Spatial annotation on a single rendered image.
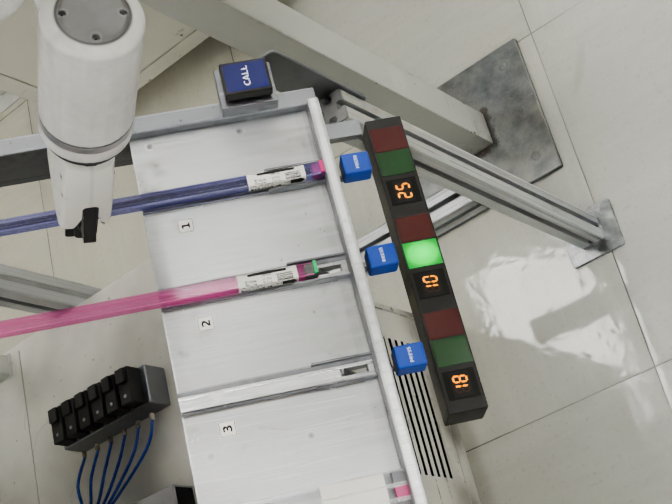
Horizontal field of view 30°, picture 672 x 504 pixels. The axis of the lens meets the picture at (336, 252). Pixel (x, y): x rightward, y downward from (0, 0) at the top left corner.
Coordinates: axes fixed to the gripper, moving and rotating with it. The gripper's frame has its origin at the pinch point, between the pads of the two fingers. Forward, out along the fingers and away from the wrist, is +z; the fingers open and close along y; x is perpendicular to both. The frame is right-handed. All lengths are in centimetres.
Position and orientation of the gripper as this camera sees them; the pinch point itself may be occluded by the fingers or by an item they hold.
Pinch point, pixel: (79, 213)
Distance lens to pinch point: 128.7
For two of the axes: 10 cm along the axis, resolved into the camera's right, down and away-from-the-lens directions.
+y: 2.3, 8.7, -4.3
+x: 9.5, -1.1, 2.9
